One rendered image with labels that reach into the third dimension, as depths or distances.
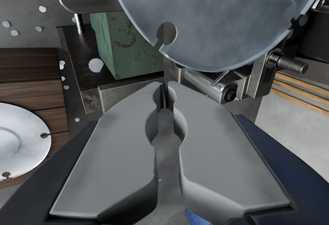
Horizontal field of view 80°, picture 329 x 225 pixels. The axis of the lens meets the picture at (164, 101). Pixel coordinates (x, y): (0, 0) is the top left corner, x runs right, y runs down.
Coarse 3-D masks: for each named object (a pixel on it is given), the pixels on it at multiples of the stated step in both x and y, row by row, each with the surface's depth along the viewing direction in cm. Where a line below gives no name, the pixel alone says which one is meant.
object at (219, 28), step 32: (128, 0) 16; (160, 0) 17; (192, 0) 19; (224, 0) 20; (256, 0) 22; (288, 0) 24; (192, 32) 20; (224, 32) 22; (256, 32) 24; (288, 32) 26; (192, 64) 22; (224, 64) 25
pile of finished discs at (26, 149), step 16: (0, 112) 55; (16, 112) 57; (32, 112) 58; (0, 128) 57; (16, 128) 59; (32, 128) 61; (0, 144) 58; (16, 144) 60; (32, 144) 63; (48, 144) 66; (0, 160) 61; (16, 160) 64; (32, 160) 66; (0, 176) 64; (16, 176) 66
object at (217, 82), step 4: (224, 72) 25; (228, 72) 25; (232, 72) 25; (220, 76) 25; (224, 76) 25; (228, 76) 25; (232, 76) 25; (236, 76) 26; (216, 80) 25; (220, 80) 25; (224, 80) 25; (228, 80) 25; (232, 80) 26; (236, 80) 26; (212, 84) 25; (216, 84) 25; (220, 84) 25
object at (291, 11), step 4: (292, 4) 25; (288, 8) 25; (292, 8) 25; (296, 8) 26; (288, 12) 25; (292, 12) 26; (284, 16) 25; (288, 16) 26; (292, 16) 26; (284, 20) 26; (288, 20) 26
